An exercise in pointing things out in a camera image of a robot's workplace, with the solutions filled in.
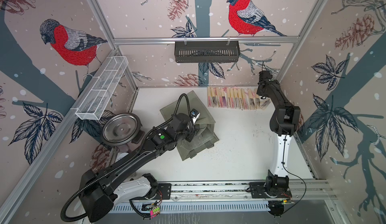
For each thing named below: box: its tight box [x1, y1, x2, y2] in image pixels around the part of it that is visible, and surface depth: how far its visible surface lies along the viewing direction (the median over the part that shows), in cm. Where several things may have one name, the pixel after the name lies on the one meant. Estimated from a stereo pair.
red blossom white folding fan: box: [223, 86, 232, 108], surface depth 113 cm
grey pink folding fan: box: [232, 86, 240, 110], surface depth 116 cm
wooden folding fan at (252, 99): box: [247, 88, 257, 111], surface depth 113 cm
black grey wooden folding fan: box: [210, 86, 218, 108], surface depth 116 cm
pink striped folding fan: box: [228, 86, 236, 109], surface depth 116 cm
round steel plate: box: [102, 112, 142, 147], surface depth 82 cm
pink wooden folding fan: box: [207, 86, 213, 108], surface depth 116 cm
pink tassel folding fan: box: [241, 87, 250, 110], surface depth 116 cm
